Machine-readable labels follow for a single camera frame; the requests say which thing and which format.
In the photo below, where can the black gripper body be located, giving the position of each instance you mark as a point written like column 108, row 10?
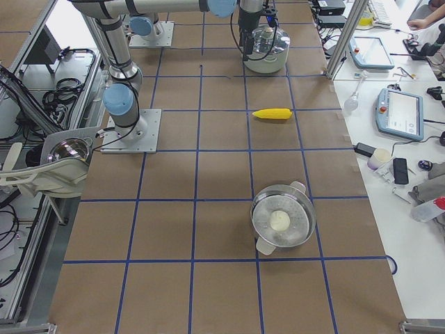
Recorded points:
column 247, row 21

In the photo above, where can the glass pot lid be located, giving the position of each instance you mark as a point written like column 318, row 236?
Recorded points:
column 272, row 40

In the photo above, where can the yellow corn cob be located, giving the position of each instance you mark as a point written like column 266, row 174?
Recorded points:
column 273, row 114

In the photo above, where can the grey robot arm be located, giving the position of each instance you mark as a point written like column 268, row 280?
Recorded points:
column 121, row 99
column 249, row 15

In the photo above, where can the pale green electric pot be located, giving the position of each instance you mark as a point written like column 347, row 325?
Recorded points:
column 267, row 64

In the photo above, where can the steel steamer pot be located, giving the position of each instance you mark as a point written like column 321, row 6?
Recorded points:
column 292, row 199

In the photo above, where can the person hand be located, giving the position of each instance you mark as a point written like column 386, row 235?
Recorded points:
column 417, row 24

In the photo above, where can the far blue teach pendant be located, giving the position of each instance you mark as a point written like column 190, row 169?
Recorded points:
column 370, row 53

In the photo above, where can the blue teach pendant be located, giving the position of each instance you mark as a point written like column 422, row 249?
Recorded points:
column 370, row 53
column 399, row 114

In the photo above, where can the black power adapter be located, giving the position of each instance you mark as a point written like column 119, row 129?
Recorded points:
column 364, row 149

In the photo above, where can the near blue teach pendant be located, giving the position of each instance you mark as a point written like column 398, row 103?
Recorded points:
column 399, row 114

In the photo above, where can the purple white cup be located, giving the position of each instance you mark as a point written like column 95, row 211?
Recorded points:
column 379, row 158

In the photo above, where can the white steamed bun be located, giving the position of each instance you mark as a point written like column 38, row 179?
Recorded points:
column 279, row 220

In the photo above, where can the black remote control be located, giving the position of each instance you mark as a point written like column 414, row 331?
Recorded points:
column 400, row 171

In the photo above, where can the steel bowl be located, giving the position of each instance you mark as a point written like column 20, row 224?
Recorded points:
column 70, row 147

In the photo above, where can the grey cloth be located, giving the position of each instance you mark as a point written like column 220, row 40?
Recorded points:
column 432, row 188

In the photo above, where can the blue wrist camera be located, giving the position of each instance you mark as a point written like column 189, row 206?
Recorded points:
column 270, row 13

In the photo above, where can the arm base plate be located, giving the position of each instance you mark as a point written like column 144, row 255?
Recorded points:
column 143, row 138
column 150, row 35

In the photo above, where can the aluminium frame post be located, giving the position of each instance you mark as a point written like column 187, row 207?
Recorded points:
column 346, row 34

